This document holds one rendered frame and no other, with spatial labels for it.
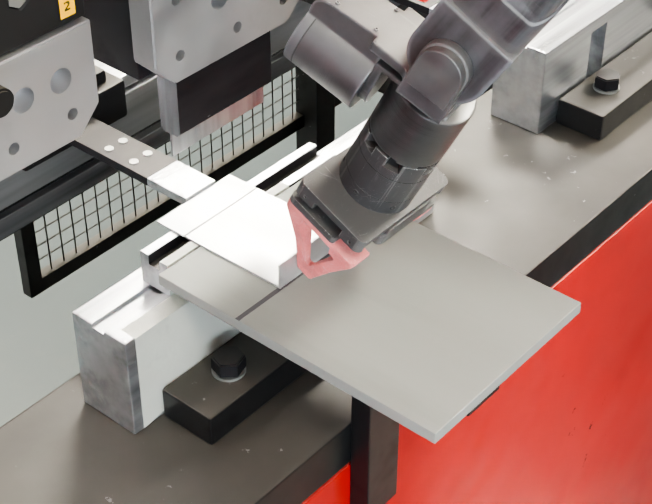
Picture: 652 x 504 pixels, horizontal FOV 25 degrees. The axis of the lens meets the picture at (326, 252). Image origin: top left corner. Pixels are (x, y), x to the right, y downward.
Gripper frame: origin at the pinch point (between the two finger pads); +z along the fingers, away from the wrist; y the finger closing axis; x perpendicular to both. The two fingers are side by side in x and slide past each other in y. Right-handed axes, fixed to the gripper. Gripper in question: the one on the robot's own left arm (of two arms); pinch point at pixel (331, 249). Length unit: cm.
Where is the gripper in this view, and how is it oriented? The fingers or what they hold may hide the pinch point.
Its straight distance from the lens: 110.5
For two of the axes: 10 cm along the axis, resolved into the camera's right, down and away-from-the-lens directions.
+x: 6.8, 7.1, -1.8
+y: -6.4, 4.6, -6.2
